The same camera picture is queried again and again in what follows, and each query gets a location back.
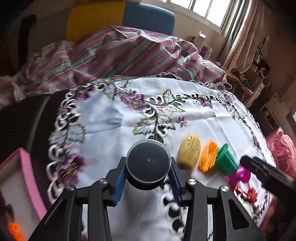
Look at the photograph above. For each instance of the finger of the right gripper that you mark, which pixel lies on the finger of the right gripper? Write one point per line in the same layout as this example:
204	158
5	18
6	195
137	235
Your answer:
273	179

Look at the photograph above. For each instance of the blue cushion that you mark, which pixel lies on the blue cushion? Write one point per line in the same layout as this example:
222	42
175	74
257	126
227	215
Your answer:
148	17

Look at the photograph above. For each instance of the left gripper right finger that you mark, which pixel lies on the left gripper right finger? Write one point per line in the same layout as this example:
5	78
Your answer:
176	184

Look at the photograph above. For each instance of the pink bedding pile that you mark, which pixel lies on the pink bedding pile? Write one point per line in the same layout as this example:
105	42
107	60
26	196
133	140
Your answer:
283	151

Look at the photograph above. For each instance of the green plastic spool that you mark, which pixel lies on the green plastic spool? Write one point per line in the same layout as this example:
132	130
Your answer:
225	162

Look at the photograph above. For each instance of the magenta plastic spool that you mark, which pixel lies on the magenta plastic spool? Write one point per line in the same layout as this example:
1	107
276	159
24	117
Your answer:
241	175

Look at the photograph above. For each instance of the white embroidered floral tablecloth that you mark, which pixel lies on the white embroidered floral tablecloth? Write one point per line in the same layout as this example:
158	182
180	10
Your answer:
98	122

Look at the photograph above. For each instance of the pink white storage tray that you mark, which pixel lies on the pink white storage tray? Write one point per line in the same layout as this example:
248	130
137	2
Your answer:
19	188

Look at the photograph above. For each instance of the pink beige curtain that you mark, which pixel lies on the pink beige curtain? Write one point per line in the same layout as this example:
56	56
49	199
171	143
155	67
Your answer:
244	37

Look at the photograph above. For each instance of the wooden side table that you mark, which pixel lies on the wooden side table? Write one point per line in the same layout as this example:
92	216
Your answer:
249	83

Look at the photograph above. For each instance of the striped pink green blanket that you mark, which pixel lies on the striped pink green blanket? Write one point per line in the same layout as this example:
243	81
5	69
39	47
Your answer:
112	51

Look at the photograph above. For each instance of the yellow carved egg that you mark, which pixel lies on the yellow carved egg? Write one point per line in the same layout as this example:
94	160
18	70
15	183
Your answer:
189	152

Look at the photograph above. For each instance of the orange plastic gear toy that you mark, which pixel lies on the orange plastic gear toy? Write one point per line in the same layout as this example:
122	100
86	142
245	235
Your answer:
208	156

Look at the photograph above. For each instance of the orange cube block toy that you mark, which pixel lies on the orange cube block toy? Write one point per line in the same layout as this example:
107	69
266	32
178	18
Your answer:
15	231

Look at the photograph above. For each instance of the yellow cushion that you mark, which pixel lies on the yellow cushion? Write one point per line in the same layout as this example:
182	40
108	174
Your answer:
85	20

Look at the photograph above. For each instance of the red plastic toy piece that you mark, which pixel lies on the red plastic toy piece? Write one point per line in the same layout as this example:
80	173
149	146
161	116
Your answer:
249	196

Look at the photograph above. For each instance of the white cardboard box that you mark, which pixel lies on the white cardboard box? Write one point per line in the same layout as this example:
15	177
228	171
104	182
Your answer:
199	39

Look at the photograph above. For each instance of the window with frame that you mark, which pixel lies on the window with frame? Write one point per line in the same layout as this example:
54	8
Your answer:
208	12

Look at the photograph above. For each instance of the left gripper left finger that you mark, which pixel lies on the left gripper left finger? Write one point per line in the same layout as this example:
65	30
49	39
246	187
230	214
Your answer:
120	177

